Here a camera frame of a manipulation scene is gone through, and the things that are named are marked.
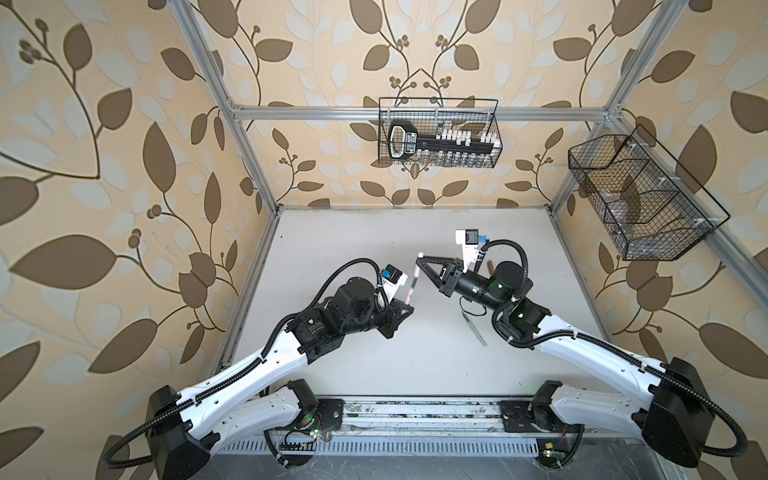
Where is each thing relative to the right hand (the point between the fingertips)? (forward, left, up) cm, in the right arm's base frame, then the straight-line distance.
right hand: (419, 264), depth 65 cm
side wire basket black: (+13, -58, +3) cm, 60 cm away
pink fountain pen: (-2, +1, -2) cm, 3 cm away
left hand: (-6, +1, -10) cm, 11 cm away
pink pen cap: (+2, 0, +1) cm, 2 cm away
